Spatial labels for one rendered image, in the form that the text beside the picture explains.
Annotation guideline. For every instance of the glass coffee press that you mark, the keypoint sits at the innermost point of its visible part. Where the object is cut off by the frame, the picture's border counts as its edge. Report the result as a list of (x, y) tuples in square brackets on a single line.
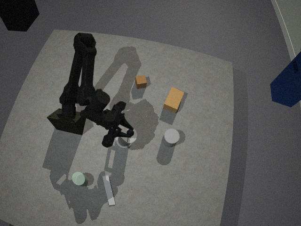
[(125, 142)]

